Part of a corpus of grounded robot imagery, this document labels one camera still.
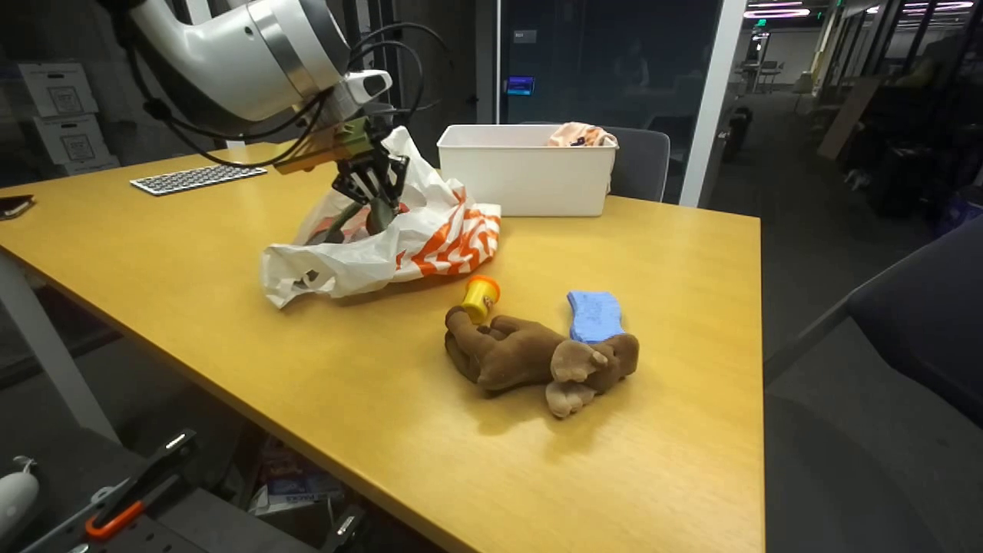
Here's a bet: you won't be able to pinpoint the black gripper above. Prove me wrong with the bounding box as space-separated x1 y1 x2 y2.
333 120 409 232

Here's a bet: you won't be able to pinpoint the yellow container orange cap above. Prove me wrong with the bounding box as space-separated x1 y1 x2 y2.
459 277 501 325

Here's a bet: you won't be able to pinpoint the brown moose plush toy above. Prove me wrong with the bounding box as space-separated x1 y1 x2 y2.
447 306 639 419

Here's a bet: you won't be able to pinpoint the blue cloth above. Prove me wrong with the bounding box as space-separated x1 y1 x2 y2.
570 291 625 344

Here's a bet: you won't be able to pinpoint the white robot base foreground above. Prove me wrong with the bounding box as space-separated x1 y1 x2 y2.
0 453 40 542

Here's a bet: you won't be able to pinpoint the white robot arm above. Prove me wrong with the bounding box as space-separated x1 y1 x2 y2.
94 0 405 241

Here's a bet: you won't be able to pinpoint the white orange plastic bag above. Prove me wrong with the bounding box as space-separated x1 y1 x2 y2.
261 126 501 306

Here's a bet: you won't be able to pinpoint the white plastic bin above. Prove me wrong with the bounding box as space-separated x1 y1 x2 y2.
435 124 618 216

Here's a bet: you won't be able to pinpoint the orange fabric in bin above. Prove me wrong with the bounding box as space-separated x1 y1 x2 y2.
547 124 618 147

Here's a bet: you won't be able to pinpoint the white keyboard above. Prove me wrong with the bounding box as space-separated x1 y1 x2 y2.
128 167 265 197

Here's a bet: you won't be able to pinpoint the grey office chair right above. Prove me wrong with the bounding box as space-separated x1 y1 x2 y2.
611 126 670 200

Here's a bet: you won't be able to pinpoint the white cardboard boxes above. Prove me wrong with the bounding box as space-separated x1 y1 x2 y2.
20 62 116 171

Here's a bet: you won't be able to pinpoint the black phone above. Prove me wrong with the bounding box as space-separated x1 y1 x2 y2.
0 193 34 220

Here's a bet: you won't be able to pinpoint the black orange clamp tool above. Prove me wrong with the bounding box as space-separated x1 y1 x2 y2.
20 429 198 553

